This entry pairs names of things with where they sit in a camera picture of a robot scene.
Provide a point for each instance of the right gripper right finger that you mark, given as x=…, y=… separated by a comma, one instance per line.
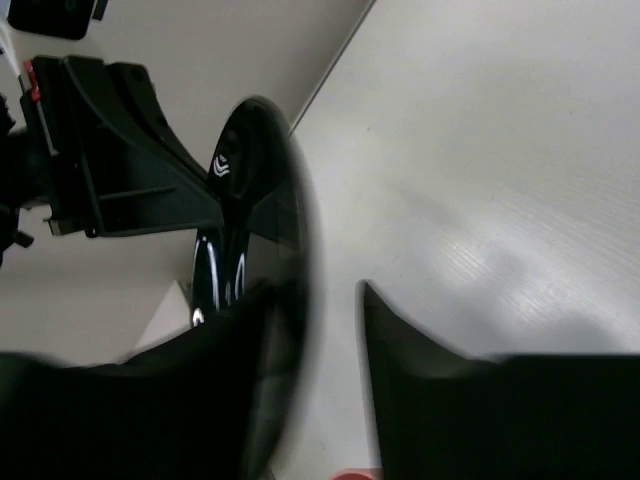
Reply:
x=441, y=415

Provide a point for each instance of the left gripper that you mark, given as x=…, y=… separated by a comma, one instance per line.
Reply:
x=141, y=178

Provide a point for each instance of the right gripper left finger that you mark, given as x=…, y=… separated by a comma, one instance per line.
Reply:
x=179, y=410

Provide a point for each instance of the black round plate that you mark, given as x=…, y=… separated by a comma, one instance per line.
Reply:
x=258, y=174

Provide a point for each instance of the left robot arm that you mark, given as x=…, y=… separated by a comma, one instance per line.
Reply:
x=28, y=29

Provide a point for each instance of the pink plastic cup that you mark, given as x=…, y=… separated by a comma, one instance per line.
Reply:
x=356, y=474

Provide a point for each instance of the aluminium table edge rail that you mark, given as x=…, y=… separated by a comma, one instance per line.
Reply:
x=332, y=64

